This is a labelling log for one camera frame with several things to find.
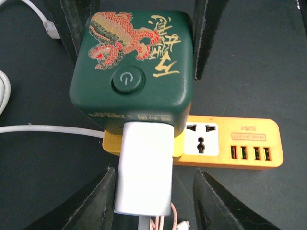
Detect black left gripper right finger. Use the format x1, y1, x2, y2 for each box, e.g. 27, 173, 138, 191
193, 169, 278, 230

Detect orange power strip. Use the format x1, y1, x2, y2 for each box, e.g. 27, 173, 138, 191
102, 115, 284, 171

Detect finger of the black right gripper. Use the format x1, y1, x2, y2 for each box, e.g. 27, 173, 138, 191
45, 0, 101, 63
192, 0, 229, 81

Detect green cube socket adapter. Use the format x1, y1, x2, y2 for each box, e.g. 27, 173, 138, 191
69, 10, 193, 136

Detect white usb charger plug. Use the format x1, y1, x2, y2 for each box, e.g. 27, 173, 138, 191
114, 122, 174, 216

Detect pink usb cable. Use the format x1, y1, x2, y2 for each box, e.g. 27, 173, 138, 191
148, 203, 191, 230

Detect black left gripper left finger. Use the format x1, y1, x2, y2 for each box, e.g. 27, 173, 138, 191
25, 167, 116, 230

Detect white power cord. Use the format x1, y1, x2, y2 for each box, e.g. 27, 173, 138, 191
0, 0, 105, 139

